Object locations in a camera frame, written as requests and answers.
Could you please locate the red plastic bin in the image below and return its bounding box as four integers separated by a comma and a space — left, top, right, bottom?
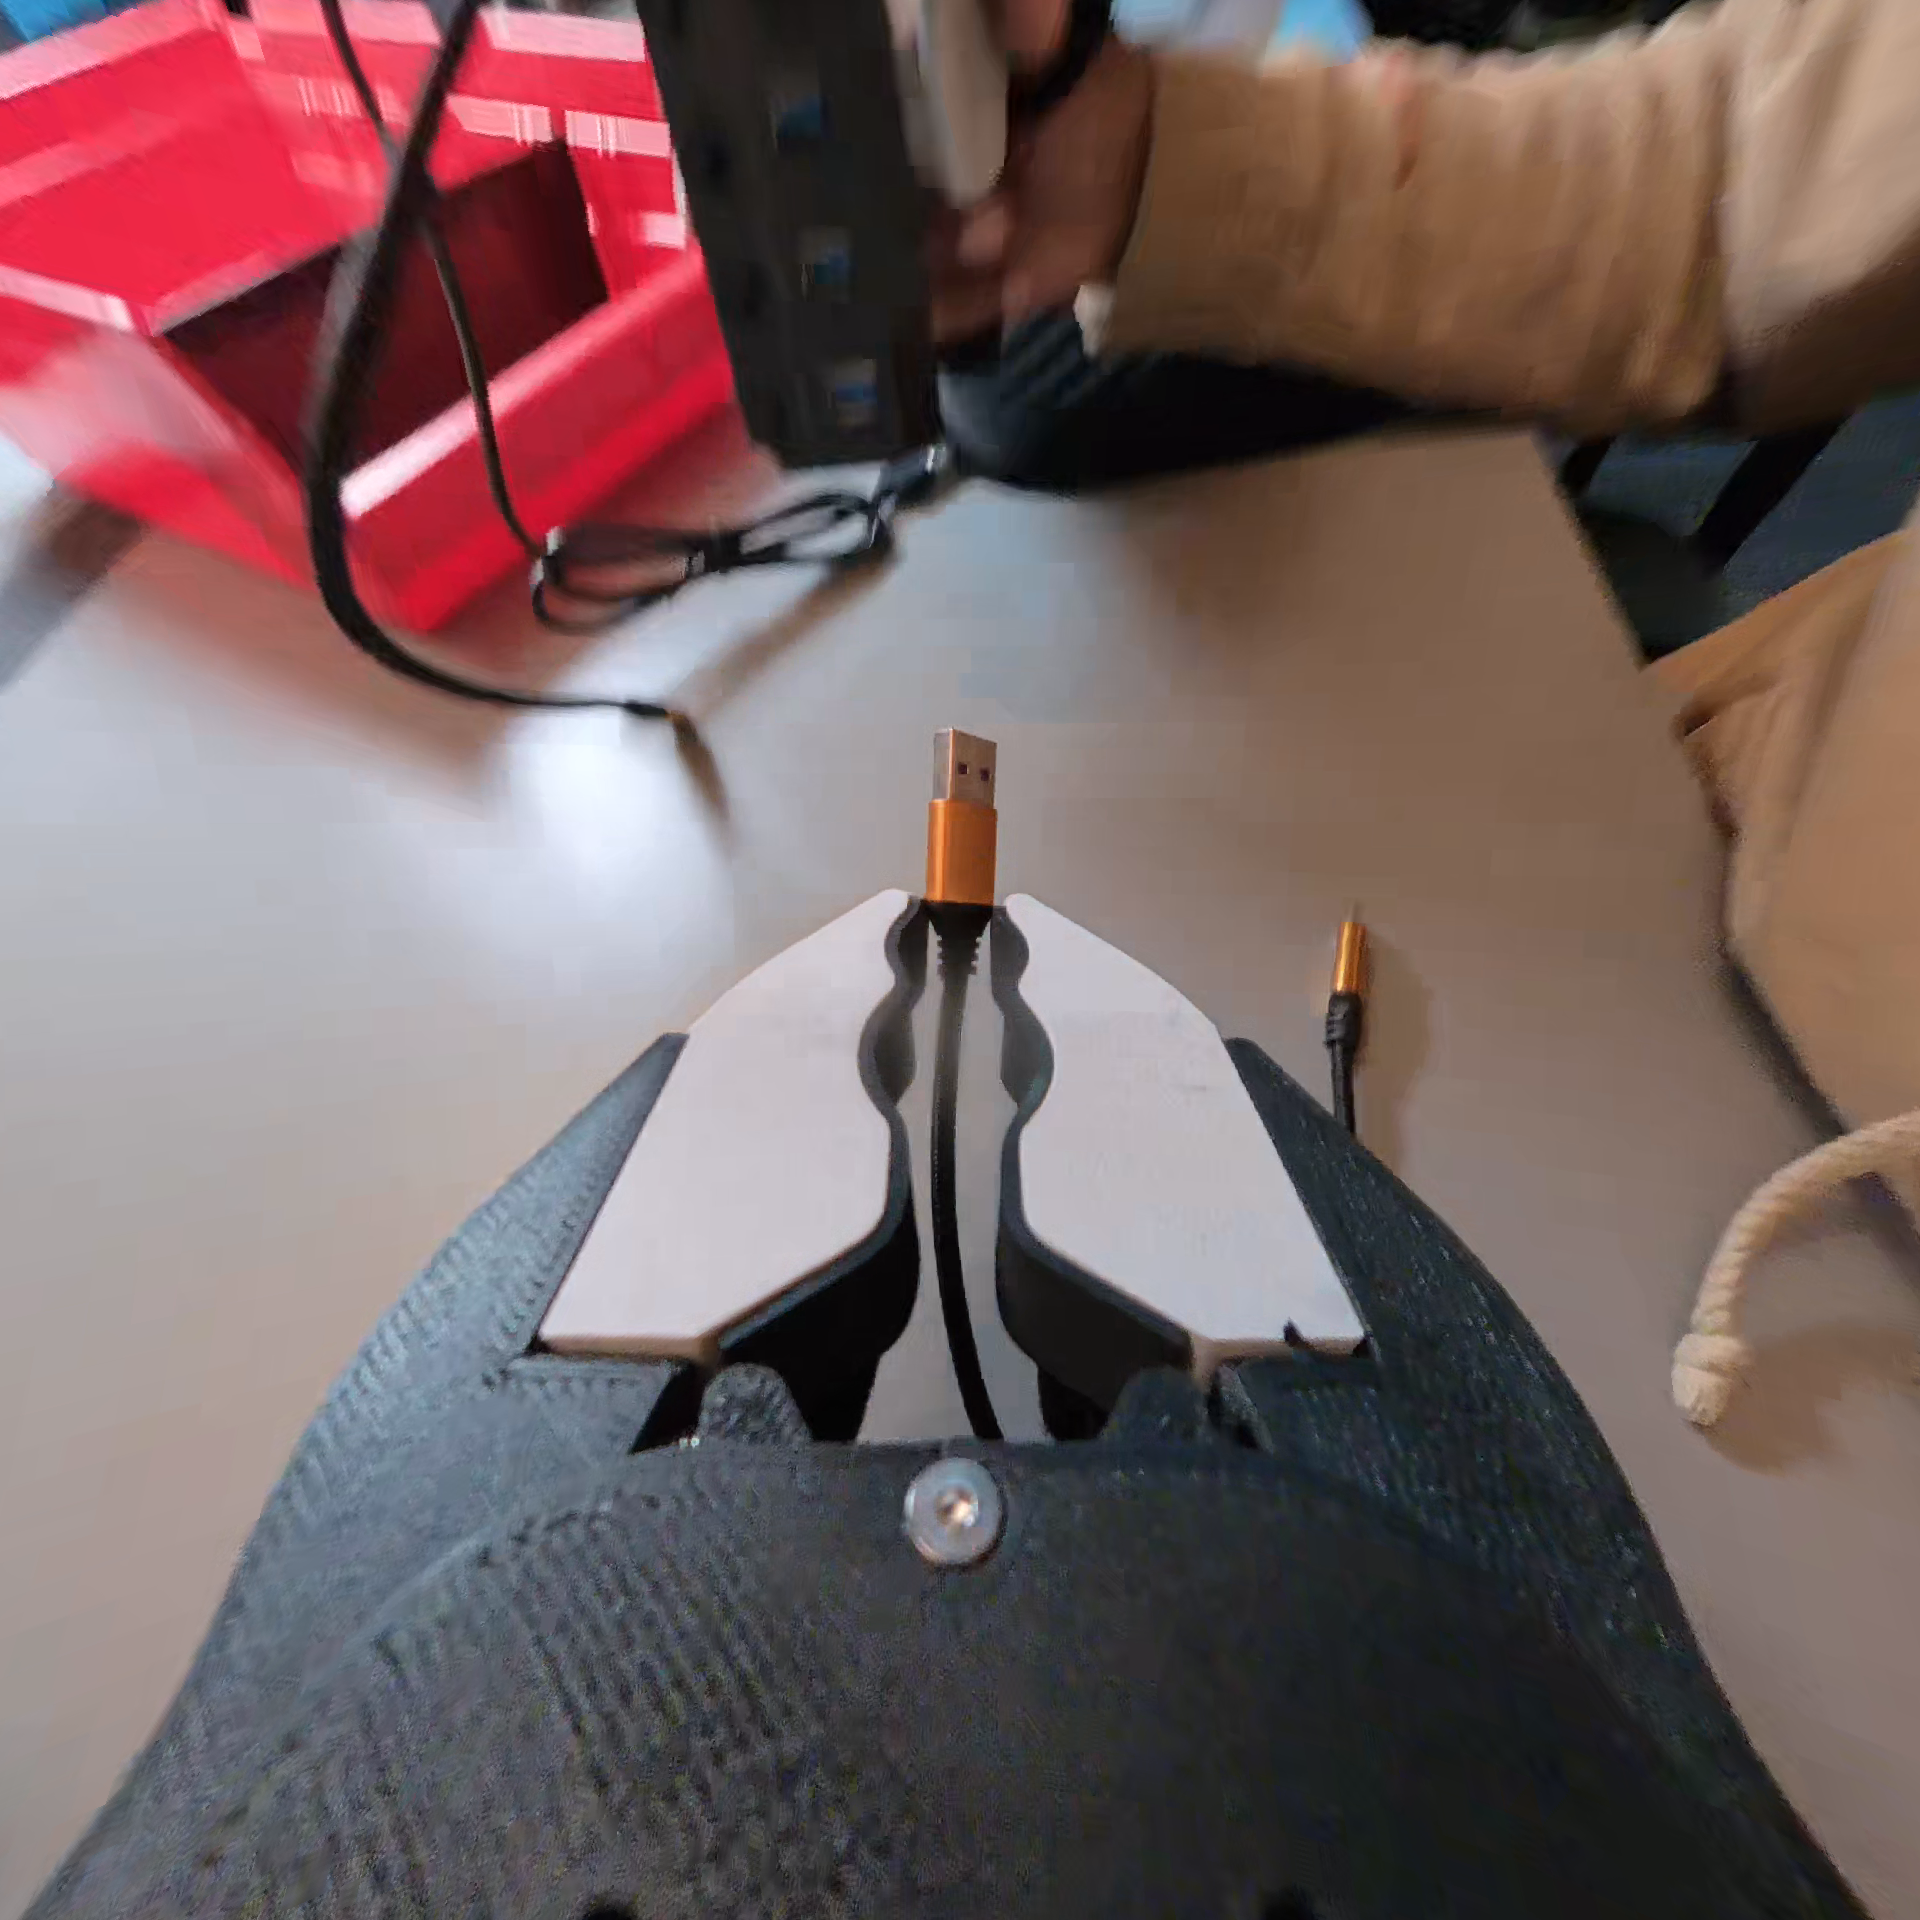
0, 0, 736, 634

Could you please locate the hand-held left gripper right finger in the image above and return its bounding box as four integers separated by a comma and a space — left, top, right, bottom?
995, 892, 1369, 1433

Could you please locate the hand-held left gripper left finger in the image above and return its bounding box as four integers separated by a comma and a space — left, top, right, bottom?
537, 888, 922, 1439

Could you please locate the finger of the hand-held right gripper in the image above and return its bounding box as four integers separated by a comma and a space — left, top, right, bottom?
896, 0, 1011, 204

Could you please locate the person's right hand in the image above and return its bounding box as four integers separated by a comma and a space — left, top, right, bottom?
931, 0, 1158, 354

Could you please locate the gold USB cable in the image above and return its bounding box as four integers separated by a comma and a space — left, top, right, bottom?
896, 727, 1369, 1444

